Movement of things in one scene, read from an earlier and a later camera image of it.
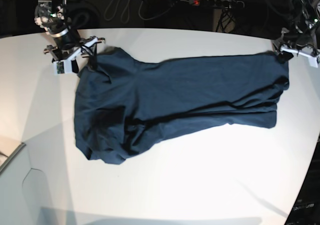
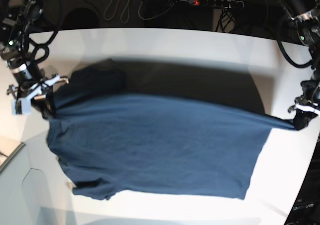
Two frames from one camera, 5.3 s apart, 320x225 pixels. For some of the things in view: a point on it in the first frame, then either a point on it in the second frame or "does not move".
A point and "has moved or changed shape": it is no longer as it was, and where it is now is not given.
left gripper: x=70 y=49 -> x=28 y=91
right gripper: x=300 y=44 -> x=310 y=100
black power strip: x=216 y=2 does not move
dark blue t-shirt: x=121 y=104 has moved or changed shape
